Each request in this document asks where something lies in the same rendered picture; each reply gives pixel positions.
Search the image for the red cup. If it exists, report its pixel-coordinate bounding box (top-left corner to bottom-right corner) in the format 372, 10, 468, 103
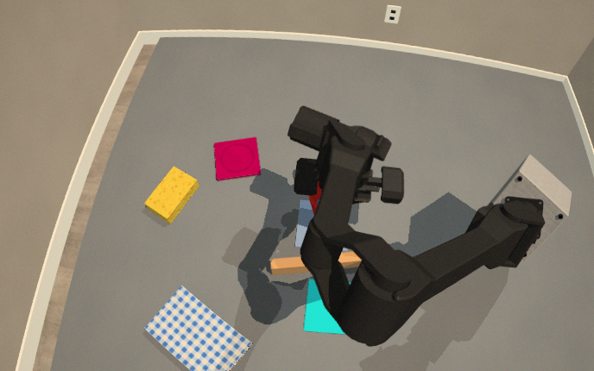
309, 182, 322, 214

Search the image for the red square coaster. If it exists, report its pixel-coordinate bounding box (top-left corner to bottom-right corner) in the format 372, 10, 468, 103
214, 137, 261, 181

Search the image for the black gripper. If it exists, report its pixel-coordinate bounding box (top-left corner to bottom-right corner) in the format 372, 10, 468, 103
294, 158, 404, 204

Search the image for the blue and white checkered cloth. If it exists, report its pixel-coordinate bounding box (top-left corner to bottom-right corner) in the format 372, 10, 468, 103
144, 286, 253, 371

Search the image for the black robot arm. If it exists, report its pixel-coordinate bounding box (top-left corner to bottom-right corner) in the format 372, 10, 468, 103
288, 106, 545, 347

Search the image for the yellow sponge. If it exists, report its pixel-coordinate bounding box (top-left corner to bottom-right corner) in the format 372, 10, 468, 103
144, 167, 199, 224

